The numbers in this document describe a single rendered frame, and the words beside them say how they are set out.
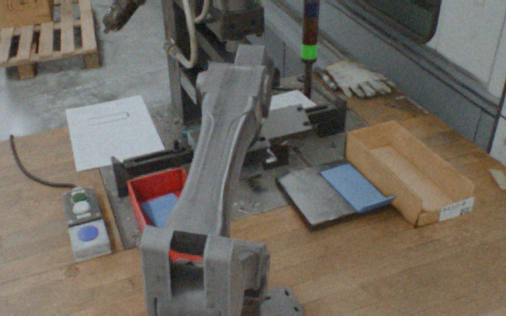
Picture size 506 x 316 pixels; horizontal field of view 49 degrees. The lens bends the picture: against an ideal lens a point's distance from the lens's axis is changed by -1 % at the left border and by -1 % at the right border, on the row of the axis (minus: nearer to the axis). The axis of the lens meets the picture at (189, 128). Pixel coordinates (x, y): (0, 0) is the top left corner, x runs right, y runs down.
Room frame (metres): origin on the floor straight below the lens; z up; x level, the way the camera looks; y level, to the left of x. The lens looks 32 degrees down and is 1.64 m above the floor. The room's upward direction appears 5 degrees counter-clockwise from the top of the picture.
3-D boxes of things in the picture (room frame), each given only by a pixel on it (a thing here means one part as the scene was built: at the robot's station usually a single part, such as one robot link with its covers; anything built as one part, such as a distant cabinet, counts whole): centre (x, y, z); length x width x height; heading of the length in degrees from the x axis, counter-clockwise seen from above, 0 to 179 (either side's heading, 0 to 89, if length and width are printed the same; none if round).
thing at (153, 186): (0.79, 0.05, 0.93); 0.25 x 0.12 x 0.06; 15
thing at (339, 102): (1.10, -0.33, 0.95); 0.06 x 0.03 x 0.09; 105
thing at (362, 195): (0.85, -0.32, 0.93); 0.15 x 0.07 x 0.03; 18
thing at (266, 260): (0.58, -0.06, 1.00); 0.09 x 0.06 x 0.06; 71
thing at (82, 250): (0.78, 0.21, 0.90); 0.07 x 0.07 x 0.06; 15
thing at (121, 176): (0.94, 0.13, 0.95); 0.06 x 0.03 x 0.09; 105
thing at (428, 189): (0.89, -0.44, 0.93); 0.25 x 0.13 x 0.08; 15
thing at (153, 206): (0.82, 0.05, 0.92); 0.15 x 0.07 x 0.03; 22
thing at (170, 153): (0.95, 0.07, 0.95); 0.15 x 0.03 x 0.10; 105
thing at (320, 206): (0.86, -0.27, 0.91); 0.17 x 0.16 x 0.02; 105
